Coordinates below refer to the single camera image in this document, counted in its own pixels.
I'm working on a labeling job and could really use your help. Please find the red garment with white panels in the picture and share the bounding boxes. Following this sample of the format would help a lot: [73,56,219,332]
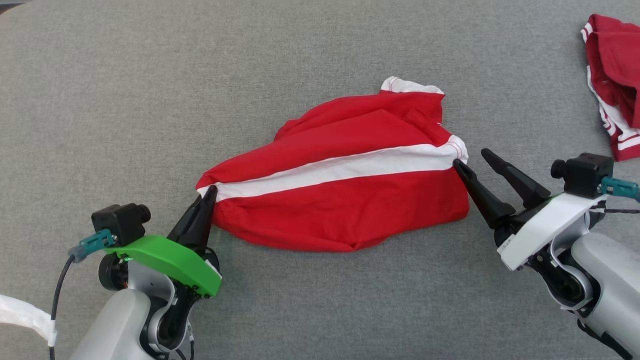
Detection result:
[195,76,471,253]

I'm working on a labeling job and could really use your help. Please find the black cable teal connector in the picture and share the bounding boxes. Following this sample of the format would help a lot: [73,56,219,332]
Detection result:
[590,176,640,216]
[48,228,117,360]

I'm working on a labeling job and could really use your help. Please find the left black cable teal connector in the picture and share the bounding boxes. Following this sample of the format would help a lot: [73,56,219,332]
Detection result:
[48,228,117,360]

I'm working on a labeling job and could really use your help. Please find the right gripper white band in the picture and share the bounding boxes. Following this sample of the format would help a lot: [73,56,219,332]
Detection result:
[452,148,609,272]

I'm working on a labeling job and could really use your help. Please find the white wrapped cable sleeve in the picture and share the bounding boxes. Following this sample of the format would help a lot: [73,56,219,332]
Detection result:
[0,293,57,347]

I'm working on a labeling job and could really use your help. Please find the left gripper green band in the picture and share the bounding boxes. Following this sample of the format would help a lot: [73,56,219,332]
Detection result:
[104,185,223,299]

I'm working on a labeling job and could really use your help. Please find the right black cable teal connector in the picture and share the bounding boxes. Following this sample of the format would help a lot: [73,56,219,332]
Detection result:
[590,176,640,216]

